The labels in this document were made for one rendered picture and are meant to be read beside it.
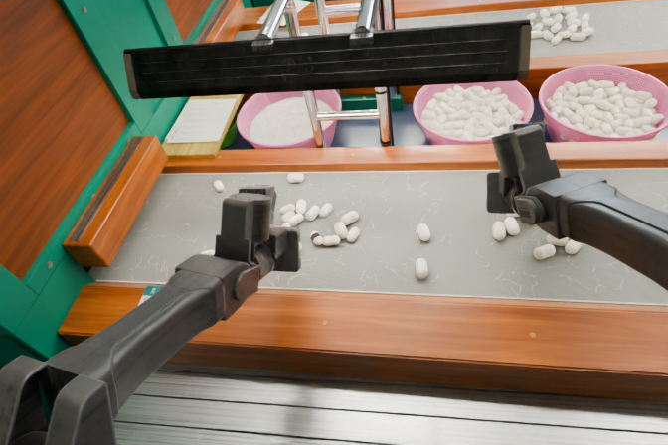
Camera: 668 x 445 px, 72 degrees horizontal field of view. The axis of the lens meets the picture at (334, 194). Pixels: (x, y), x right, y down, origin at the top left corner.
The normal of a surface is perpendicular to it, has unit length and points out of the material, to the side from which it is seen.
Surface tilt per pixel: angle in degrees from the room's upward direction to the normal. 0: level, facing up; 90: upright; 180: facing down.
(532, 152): 46
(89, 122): 90
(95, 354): 30
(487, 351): 0
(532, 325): 0
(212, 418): 0
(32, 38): 90
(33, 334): 90
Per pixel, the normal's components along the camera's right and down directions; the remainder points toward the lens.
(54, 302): 0.98, 0.00
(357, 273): -0.15, -0.68
